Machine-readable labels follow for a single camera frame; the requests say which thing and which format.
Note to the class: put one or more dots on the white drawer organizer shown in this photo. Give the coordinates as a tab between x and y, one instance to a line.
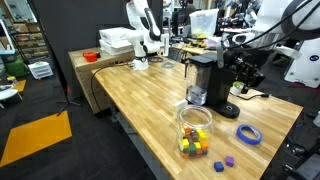
40	70

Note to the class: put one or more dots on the glass jar of coloured cubes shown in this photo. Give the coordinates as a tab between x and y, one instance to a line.
195	140

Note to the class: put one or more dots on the white flat cardboard box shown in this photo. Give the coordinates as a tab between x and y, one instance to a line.
115	48
115	33

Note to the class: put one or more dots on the purple cube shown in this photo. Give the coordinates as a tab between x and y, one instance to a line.
229	161

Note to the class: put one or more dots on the black tripod stand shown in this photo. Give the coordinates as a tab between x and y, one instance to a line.
68	100

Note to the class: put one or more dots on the small jar with yellow lid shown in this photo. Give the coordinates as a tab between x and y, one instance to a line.
12	81

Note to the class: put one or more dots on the black single-serve coffee maker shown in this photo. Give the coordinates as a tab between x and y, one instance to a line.
213	86

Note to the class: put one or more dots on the white panel with blue logo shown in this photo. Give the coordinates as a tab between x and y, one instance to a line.
305	70

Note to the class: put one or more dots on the cluttered wooden side table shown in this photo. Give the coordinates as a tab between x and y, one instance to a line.
196	50

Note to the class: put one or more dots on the blue masking tape roll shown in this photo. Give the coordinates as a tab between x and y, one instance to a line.
248	142

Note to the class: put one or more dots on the person in dark shirt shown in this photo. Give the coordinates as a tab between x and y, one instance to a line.
189	7

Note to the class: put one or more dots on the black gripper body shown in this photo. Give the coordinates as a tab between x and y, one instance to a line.
248	66

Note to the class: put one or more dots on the pink cloth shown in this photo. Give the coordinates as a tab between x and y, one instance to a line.
213	42

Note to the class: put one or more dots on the idle white robot arm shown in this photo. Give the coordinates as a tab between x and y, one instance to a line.
143	36

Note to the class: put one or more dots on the black backdrop curtain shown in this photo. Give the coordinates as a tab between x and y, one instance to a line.
76	23

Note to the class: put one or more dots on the blue cube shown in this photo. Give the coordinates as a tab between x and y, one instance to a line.
218	166

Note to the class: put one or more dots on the grey metal table frame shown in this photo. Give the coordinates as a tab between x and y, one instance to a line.
140	146

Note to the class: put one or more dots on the wooden storage shelf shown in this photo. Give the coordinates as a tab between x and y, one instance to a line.
30	43

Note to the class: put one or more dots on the clear plastic storage bin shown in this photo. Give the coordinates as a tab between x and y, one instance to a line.
203	23

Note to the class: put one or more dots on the white round side table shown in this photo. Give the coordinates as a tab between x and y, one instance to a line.
8	94

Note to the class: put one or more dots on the green storage bin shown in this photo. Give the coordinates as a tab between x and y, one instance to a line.
15	68

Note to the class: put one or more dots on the working white robot arm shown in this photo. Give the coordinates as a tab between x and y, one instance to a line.
276	10

